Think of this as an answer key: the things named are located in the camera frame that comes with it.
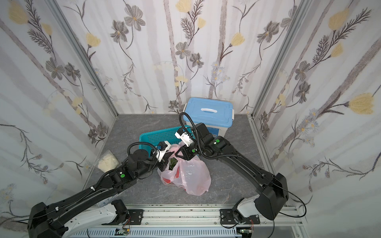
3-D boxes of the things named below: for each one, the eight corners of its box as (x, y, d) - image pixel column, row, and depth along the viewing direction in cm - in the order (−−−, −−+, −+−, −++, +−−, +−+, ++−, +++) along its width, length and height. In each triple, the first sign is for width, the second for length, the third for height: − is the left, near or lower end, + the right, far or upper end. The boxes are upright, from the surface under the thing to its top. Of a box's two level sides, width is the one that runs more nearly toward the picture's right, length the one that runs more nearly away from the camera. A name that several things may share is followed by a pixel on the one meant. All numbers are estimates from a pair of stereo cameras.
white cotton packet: (95, 162, 96) (93, 160, 94) (111, 152, 101) (109, 150, 98) (104, 175, 90) (102, 173, 88) (120, 164, 95) (118, 162, 93)
